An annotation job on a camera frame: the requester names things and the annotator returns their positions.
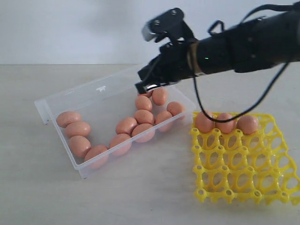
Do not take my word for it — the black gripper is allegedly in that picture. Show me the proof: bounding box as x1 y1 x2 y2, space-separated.
135 41 195 94

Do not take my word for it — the brown egg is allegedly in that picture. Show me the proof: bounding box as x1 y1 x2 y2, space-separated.
215 112 236 134
135 95 153 112
166 101 186 116
236 115 259 135
137 91 153 98
195 112 215 134
56 111 82 128
108 133 133 157
68 135 91 158
64 121 91 138
152 87 168 106
115 117 138 135
132 123 155 143
134 109 155 125

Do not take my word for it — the yellow plastic egg tray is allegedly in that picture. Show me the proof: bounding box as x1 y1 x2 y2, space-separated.
190 113 300 205

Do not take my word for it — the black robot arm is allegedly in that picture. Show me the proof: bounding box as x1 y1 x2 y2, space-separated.
135 3 300 94

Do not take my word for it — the brown egg top back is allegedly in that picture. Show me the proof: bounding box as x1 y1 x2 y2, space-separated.
137 91 153 98

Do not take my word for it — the brown egg right edge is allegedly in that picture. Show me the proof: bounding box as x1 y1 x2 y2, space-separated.
155 111 173 132

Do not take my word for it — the clear plastic storage box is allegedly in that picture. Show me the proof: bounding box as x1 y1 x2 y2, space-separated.
34 61 197 180

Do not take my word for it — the brown egg front corner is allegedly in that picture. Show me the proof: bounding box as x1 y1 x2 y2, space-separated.
83 144 110 170

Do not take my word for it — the black cable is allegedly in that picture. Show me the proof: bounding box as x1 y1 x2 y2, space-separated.
187 2 300 123

